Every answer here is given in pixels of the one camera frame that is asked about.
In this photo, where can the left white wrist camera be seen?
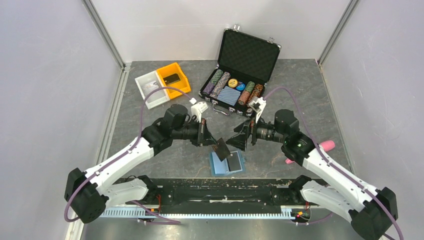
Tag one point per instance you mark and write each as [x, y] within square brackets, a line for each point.
[197, 110]

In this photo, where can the white plastic bin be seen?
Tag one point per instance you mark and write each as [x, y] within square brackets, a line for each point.
[159, 97]

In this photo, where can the black poker chip case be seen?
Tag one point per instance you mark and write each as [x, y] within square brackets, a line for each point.
[247, 58]

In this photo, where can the pink cylindrical tube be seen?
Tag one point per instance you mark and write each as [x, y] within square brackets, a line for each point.
[327, 145]

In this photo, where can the blue round chip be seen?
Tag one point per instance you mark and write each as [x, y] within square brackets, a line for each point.
[240, 86]

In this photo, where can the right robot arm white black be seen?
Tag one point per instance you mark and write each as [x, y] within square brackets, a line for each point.
[369, 210]

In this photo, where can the blue playing card deck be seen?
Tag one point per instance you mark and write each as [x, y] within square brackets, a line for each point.
[229, 95]

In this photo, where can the purple poker chip stack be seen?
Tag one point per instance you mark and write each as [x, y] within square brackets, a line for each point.
[209, 88]

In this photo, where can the red poker chip stack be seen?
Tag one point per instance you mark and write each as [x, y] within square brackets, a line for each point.
[243, 98]

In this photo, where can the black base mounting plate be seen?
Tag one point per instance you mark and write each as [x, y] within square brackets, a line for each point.
[223, 195]

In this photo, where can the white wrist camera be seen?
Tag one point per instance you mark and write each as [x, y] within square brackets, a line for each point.
[197, 110]
[257, 104]

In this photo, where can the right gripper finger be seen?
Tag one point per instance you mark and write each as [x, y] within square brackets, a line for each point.
[239, 140]
[244, 127]

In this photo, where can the pink grey chip stack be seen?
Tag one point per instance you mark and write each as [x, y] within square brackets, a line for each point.
[220, 85]

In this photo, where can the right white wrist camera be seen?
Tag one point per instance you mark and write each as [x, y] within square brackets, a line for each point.
[257, 104]

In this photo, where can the blue card holder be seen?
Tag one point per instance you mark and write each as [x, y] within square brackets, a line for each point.
[220, 168]

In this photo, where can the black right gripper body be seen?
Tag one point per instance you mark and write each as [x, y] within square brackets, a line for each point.
[258, 130]

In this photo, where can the yellow dealer button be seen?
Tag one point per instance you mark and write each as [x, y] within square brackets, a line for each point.
[232, 83]

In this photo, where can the brown orange chip stack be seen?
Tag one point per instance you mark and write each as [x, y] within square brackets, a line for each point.
[256, 92]

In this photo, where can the green red chip stack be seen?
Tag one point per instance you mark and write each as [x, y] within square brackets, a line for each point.
[249, 87]

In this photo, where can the yellow plastic bin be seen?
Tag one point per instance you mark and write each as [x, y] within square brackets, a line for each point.
[167, 70]

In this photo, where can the black credit card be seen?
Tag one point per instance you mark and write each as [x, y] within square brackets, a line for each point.
[221, 149]
[233, 162]

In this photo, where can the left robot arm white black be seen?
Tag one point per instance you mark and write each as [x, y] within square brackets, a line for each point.
[88, 193]

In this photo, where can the black card in yellow bin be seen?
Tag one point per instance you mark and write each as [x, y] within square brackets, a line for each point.
[171, 79]

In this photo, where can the white slotted cable duct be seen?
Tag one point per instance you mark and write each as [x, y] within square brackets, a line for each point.
[140, 213]

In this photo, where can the green poker chip stack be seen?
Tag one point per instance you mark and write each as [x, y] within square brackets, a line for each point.
[216, 77]

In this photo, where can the silver card in white bin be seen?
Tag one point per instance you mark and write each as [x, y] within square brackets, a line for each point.
[149, 87]

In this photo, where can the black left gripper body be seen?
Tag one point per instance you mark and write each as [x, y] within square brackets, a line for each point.
[196, 130]

